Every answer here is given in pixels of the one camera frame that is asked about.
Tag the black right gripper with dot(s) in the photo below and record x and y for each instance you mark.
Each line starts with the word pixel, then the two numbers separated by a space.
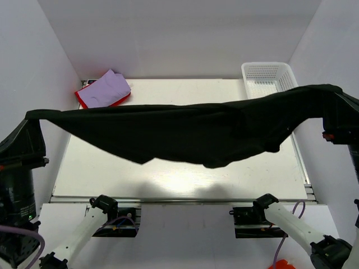
pixel 340 117

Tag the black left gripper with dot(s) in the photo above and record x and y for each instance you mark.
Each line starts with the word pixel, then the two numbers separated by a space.
pixel 24 147

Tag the black t-shirt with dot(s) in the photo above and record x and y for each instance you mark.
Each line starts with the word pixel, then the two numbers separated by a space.
pixel 213 135

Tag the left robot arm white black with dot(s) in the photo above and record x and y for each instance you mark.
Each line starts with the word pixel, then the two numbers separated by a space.
pixel 99 214

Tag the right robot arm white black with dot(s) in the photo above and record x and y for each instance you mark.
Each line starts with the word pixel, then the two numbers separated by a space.
pixel 324 250

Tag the folded red t-shirt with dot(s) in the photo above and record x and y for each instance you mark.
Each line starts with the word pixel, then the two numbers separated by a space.
pixel 99 99

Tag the white plastic basket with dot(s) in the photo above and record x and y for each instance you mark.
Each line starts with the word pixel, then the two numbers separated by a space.
pixel 265 78

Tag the folded lilac t-shirt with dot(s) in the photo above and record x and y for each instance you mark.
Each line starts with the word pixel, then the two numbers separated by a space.
pixel 110 81

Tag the orange object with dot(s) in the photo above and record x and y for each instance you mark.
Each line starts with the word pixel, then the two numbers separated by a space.
pixel 282 264

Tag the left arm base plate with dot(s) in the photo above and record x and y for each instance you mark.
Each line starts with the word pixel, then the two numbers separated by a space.
pixel 125 224

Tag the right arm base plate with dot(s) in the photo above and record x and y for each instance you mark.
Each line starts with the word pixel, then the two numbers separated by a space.
pixel 249 225

